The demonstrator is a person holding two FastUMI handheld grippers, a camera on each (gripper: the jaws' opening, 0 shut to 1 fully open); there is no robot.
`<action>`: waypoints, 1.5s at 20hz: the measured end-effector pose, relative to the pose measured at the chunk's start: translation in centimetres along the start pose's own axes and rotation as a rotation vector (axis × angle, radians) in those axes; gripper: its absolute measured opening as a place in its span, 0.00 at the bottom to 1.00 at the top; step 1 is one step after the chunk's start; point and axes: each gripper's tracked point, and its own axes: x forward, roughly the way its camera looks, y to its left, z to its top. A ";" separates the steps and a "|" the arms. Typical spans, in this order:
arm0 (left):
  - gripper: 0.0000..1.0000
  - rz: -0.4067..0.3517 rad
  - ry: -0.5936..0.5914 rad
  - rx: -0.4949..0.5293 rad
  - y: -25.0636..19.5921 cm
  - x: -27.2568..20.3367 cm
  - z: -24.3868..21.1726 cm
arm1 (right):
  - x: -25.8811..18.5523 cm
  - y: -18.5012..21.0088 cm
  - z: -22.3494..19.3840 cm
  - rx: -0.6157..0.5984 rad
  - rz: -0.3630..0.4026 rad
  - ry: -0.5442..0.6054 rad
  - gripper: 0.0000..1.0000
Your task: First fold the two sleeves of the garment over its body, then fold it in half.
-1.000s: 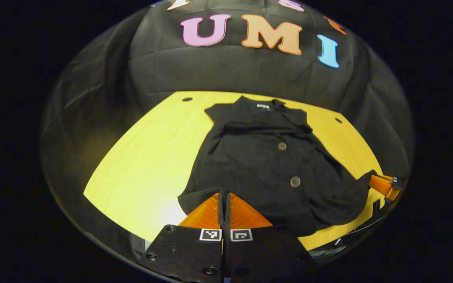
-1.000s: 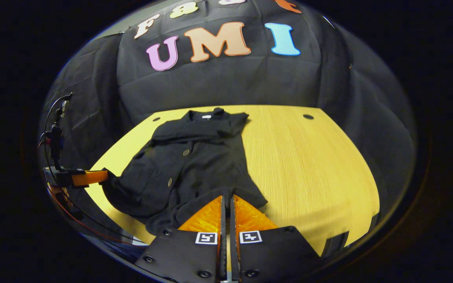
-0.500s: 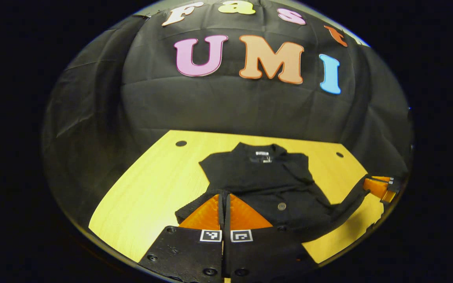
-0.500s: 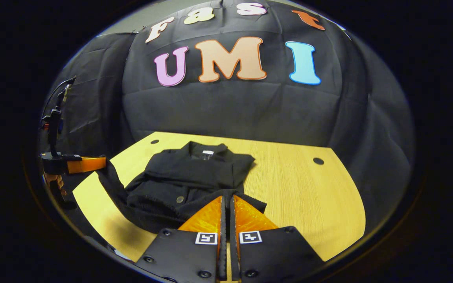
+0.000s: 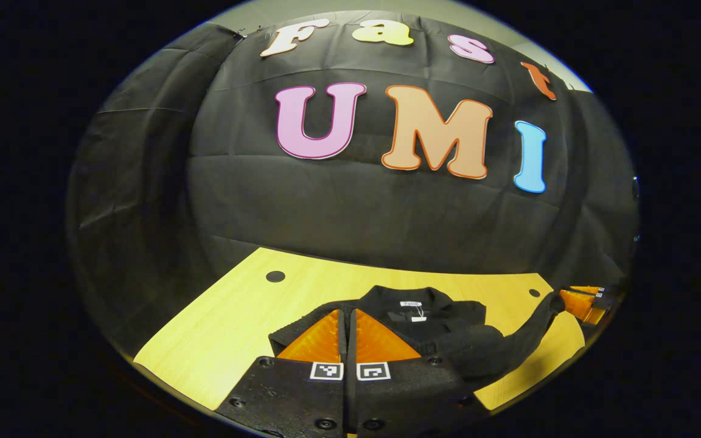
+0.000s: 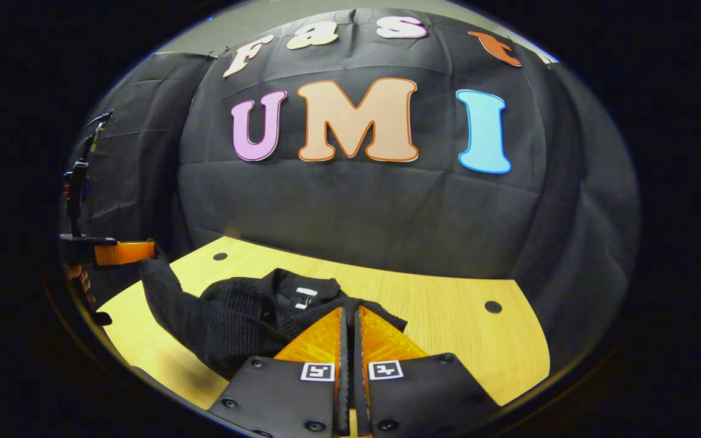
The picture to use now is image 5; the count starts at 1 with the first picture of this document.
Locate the black button shirt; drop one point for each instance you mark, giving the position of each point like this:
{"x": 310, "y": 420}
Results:
{"x": 448, "y": 322}

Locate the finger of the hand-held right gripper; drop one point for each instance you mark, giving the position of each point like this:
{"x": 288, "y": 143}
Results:
{"x": 578, "y": 304}
{"x": 588, "y": 289}

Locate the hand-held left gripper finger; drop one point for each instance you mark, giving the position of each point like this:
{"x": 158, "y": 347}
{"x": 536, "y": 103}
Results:
{"x": 352, "y": 347}
{"x": 342, "y": 340}

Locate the black backdrop cloth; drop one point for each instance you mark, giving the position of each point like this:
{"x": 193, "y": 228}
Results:
{"x": 356, "y": 213}

